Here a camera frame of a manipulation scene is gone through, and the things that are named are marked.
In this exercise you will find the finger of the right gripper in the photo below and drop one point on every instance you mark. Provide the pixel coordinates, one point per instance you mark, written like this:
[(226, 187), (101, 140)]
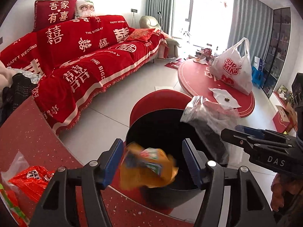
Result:
[(258, 143), (248, 131)]

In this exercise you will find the beige armchair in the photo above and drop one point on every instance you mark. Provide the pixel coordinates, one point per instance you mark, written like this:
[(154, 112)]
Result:
[(150, 22)]

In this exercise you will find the right hand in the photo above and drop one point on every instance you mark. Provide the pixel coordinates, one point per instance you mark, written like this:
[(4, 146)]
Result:
[(279, 186)]

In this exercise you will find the clear plastic wrapper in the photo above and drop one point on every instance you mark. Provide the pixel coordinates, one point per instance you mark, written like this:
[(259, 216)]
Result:
[(209, 119)]

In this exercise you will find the white doll pillow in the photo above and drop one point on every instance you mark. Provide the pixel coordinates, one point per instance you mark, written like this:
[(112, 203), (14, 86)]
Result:
[(84, 9)]

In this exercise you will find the red covered sofa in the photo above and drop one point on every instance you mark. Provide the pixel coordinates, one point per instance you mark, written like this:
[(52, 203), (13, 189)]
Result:
[(77, 60)]

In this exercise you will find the red round stool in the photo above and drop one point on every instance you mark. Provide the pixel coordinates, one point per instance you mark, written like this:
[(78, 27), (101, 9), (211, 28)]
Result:
[(158, 100)]

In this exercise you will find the pink fluffy clothing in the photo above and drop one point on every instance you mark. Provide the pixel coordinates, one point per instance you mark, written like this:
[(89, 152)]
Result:
[(5, 77)]

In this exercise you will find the red square pillow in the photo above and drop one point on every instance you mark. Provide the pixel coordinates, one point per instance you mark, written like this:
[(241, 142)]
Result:
[(48, 12)]

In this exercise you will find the black clothing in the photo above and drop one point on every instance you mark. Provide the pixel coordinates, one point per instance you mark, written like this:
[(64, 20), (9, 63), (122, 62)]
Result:
[(15, 95)]

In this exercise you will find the small red embroidered cushion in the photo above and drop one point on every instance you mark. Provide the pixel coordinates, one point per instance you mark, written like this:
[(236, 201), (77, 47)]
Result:
[(141, 34)]

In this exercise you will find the dark glass cabinet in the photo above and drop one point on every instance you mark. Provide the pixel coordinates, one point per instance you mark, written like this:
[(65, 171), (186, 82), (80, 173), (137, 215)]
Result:
[(277, 50)]

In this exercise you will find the orange snack wrapper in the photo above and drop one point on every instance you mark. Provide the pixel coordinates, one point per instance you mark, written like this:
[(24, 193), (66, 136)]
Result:
[(146, 167)]

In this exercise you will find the white paper napkin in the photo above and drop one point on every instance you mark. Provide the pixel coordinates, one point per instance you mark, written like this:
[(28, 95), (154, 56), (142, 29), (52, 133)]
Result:
[(225, 99)]

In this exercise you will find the black trash bin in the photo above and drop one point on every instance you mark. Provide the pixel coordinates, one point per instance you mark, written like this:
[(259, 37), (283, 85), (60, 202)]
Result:
[(163, 129)]

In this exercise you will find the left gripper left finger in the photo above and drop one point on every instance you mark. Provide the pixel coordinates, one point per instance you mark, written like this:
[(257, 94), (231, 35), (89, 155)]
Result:
[(58, 204)]

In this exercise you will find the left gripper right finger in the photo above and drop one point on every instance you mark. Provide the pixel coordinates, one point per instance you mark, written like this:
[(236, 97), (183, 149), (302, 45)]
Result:
[(248, 205)]

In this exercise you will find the round red coffee table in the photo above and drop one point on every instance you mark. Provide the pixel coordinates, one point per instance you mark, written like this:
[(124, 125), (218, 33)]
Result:
[(196, 79)]

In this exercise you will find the white red plastic bag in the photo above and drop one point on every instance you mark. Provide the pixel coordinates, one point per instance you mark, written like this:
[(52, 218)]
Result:
[(233, 67)]

